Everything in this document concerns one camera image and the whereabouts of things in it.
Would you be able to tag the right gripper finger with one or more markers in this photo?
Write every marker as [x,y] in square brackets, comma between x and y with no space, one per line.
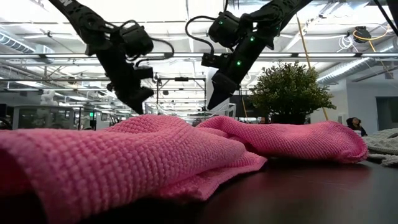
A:
[217,82]
[230,88]

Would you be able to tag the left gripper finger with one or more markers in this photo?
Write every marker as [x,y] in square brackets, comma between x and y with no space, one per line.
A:
[124,101]
[141,94]

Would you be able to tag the pink microfiber towel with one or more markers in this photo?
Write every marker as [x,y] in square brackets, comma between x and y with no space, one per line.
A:
[124,161]

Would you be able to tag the white waffle microfiber towel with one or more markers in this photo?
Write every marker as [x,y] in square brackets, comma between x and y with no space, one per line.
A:
[384,141]

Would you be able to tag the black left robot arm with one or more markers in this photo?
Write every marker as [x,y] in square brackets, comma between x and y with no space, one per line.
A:
[84,18]

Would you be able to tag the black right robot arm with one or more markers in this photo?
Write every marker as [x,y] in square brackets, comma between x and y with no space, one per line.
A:
[280,9]

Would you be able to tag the artificial potted green plant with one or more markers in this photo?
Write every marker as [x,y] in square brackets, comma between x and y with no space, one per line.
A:
[289,90]

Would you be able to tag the white figure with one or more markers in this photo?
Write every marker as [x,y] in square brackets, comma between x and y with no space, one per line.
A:
[48,98]

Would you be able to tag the long ceiling light bar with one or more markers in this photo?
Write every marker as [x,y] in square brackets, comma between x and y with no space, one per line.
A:
[326,55]

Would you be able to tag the person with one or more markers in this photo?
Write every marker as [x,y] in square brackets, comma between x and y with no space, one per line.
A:
[355,124]

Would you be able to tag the dark glass door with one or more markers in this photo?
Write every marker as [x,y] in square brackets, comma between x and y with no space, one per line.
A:
[387,113]

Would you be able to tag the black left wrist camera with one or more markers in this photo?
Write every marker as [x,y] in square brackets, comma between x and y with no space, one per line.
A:
[143,72]

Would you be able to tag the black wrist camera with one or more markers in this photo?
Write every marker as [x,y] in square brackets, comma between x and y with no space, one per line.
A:
[214,60]
[143,72]

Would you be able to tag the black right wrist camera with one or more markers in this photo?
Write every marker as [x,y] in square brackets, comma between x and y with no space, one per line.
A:
[214,60]

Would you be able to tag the black background rig frame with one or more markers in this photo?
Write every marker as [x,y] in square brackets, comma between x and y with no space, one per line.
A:
[181,79]

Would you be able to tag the grey framed glass enclosure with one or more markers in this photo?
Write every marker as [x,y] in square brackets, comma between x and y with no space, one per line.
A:
[43,107]

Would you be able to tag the silver ventilation duct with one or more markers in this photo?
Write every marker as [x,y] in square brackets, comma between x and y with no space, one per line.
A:
[342,70]
[15,43]

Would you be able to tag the black aluminium rig frame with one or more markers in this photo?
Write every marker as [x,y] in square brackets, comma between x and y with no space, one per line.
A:
[394,9]

